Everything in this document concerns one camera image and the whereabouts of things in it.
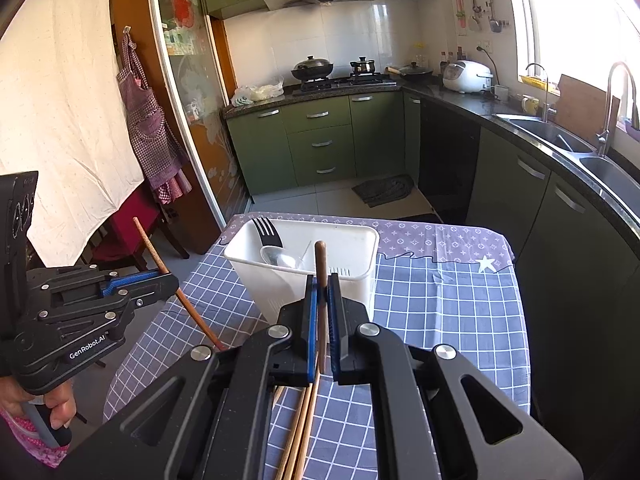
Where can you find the red wooden chair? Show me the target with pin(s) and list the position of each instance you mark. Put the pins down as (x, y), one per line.
(135, 220)

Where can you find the green cabinet with drawers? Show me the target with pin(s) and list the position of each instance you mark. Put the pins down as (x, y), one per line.
(320, 140)

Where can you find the frosted glass sliding door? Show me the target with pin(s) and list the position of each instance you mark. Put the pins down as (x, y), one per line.
(200, 85)

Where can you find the small black pot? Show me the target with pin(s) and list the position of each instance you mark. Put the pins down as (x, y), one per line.
(362, 66)

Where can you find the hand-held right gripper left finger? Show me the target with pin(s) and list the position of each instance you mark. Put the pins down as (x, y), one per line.
(312, 332)

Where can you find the blue checkered tablecloth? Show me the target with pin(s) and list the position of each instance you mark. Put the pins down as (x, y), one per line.
(425, 310)

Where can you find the white sheet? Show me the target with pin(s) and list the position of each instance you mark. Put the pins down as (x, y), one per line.
(65, 110)

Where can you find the black frying pan with lid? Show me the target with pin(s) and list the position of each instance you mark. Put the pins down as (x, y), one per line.
(415, 71)

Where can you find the black appliance front panel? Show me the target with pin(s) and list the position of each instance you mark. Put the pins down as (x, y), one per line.
(447, 160)

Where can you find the black fork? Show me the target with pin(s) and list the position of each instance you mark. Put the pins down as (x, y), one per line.
(267, 232)

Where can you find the green sink cabinet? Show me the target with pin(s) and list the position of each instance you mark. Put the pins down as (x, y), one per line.
(510, 200)

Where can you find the white rice cooker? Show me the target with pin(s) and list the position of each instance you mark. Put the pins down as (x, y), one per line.
(465, 77)

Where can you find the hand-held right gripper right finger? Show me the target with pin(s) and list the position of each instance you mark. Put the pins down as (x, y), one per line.
(334, 332)

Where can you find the stainless double sink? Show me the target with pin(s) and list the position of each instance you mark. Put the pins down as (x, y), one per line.
(540, 132)

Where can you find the white wall outlet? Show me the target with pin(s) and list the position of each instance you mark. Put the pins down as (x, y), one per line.
(484, 47)

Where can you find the clear plastic bag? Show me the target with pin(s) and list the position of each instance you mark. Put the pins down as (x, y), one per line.
(255, 92)

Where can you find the wooden cutting board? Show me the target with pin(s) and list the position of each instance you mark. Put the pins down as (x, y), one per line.
(580, 105)

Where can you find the brown wooden chopstick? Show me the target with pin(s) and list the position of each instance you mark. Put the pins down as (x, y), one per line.
(302, 435)
(311, 420)
(150, 252)
(320, 265)
(278, 394)

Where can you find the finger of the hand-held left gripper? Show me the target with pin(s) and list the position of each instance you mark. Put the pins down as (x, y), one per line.
(155, 294)
(135, 282)

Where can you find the hanging kitchen utensils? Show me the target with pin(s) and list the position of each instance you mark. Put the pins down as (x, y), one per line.
(492, 15)

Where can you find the black stone countertop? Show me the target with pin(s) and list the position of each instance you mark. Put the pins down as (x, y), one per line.
(470, 102)

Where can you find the checkered red apron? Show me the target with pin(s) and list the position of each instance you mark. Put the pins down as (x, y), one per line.
(147, 125)

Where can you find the black wok with lid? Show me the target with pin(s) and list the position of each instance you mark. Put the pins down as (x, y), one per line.
(312, 69)

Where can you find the person's left hand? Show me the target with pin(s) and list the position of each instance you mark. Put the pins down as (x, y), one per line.
(60, 405)

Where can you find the yellow tray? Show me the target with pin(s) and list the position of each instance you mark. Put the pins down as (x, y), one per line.
(532, 81)

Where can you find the silver spoon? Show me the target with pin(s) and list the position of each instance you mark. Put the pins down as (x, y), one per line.
(275, 256)

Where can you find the wall picture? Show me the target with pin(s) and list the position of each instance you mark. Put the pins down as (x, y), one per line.
(460, 12)

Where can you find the yellowish mug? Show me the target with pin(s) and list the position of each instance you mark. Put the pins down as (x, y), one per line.
(530, 105)

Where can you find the white plastic utensil basket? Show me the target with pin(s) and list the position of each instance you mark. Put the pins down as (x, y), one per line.
(350, 247)

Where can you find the tall steel faucet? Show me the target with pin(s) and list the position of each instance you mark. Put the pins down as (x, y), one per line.
(610, 105)

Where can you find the kitchen window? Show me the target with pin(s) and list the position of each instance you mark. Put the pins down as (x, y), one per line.
(580, 10)

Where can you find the black gas stove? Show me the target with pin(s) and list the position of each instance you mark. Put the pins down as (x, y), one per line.
(345, 82)

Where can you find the condiment bottles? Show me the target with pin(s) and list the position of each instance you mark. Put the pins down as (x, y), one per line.
(450, 60)

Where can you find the dark grey floor mat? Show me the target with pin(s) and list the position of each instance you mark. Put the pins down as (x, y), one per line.
(385, 190)

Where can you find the small steel faucet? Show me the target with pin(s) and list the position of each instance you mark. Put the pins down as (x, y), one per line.
(545, 95)

